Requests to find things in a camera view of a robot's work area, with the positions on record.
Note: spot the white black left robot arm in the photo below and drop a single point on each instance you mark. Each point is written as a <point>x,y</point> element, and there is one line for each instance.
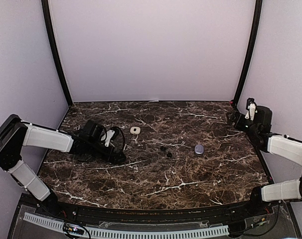
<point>20,140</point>

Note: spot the grey slotted cable duct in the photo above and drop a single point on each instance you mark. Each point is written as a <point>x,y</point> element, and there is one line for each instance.
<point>108,230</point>

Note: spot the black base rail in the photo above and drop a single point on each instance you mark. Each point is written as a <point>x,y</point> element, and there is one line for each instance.
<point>216,214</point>

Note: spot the purple earbud charging case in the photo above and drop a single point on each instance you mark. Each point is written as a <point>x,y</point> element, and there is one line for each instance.
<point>199,150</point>

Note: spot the white earbud charging case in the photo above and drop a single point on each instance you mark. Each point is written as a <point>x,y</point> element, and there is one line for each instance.
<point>135,130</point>

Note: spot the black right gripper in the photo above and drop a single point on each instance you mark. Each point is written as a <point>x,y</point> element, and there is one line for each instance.
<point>235,115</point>

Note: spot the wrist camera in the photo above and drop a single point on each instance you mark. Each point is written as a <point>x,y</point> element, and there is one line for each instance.
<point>251,109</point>
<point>111,135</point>

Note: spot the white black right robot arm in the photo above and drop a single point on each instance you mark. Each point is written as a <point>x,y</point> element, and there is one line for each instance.
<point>256,124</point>

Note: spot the black frame post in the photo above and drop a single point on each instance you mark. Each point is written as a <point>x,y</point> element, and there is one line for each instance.
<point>249,52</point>
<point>54,51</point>

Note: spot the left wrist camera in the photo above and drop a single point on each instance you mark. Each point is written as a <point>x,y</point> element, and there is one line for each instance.
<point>111,135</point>

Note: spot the black frame post right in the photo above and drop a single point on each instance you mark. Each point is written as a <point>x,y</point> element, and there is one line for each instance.
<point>249,52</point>

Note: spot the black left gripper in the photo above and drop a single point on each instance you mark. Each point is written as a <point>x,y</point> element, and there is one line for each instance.
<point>114,160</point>

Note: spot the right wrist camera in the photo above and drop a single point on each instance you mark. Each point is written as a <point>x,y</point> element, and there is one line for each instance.
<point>251,109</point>

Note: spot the black frame post left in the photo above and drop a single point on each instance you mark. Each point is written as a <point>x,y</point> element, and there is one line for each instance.
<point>54,51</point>

